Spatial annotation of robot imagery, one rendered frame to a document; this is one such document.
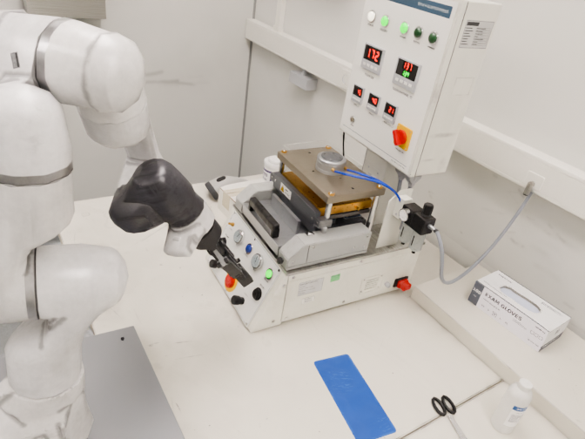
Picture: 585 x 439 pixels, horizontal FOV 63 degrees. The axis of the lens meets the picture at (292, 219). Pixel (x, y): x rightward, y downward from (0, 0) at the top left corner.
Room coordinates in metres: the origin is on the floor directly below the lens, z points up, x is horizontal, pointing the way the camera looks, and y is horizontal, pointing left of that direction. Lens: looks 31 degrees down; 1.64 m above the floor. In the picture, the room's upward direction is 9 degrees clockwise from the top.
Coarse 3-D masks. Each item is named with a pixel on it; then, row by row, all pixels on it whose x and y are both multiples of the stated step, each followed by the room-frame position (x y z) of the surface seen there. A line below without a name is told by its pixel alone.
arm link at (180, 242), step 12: (204, 204) 0.84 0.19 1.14; (204, 216) 0.82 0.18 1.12; (168, 228) 0.81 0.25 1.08; (180, 228) 0.79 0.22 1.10; (192, 228) 0.79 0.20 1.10; (204, 228) 0.81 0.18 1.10; (168, 240) 0.79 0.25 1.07; (180, 240) 0.78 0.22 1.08; (192, 240) 0.78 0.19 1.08; (168, 252) 0.77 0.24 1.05; (180, 252) 0.76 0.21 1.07; (192, 252) 0.77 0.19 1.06
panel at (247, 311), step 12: (228, 228) 1.16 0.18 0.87; (240, 228) 1.12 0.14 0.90; (228, 240) 1.13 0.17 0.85; (252, 240) 1.06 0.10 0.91; (240, 252) 1.07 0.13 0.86; (252, 252) 1.04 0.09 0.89; (264, 252) 1.01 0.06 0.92; (264, 264) 0.99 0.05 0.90; (276, 264) 0.96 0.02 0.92; (216, 276) 1.08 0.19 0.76; (252, 276) 0.99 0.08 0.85; (264, 276) 0.96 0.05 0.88; (276, 276) 0.94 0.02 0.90; (228, 288) 1.02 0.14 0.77; (240, 288) 0.99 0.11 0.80; (252, 288) 0.96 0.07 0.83; (264, 288) 0.94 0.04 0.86; (252, 300) 0.94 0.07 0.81; (264, 300) 0.92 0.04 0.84; (240, 312) 0.94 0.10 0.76; (252, 312) 0.91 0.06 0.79
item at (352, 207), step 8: (288, 176) 1.19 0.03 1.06; (296, 176) 1.20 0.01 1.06; (296, 184) 1.15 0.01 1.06; (304, 184) 1.16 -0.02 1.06; (304, 192) 1.11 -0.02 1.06; (312, 192) 1.12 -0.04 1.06; (312, 200) 1.07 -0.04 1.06; (320, 200) 1.08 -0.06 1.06; (352, 200) 1.11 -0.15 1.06; (360, 200) 1.12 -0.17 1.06; (368, 200) 1.13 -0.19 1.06; (320, 208) 1.04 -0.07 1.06; (336, 208) 1.07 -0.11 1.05; (344, 208) 1.08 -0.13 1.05; (352, 208) 1.10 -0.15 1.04; (360, 208) 1.12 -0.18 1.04; (368, 208) 1.14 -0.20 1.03; (336, 216) 1.07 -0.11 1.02; (344, 216) 1.09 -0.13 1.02
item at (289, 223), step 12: (264, 204) 1.17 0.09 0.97; (276, 204) 1.14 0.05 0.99; (252, 216) 1.10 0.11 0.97; (276, 216) 1.11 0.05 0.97; (288, 216) 1.08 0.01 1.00; (264, 228) 1.04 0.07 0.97; (288, 228) 1.06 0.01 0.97; (300, 228) 1.07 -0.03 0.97; (276, 240) 1.00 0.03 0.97; (288, 240) 1.01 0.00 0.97; (276, 252) 0.98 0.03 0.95
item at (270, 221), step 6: (252, 198) 1.12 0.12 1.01; (252, 204) 1.11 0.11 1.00; (258, 204) 1.09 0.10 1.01; (252, 210) 1.12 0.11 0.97; (258, 210) 1.08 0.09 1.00; (264, 210) 1.07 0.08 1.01; (264, 216) 1.05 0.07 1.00; (270, 216) 1.04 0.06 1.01; (270, 222) 1.02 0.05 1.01; (276, 222) 1.02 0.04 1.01; (270, 228) 1.01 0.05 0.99; (276, 228) 1.01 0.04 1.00; (276, 234) 1.01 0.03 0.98
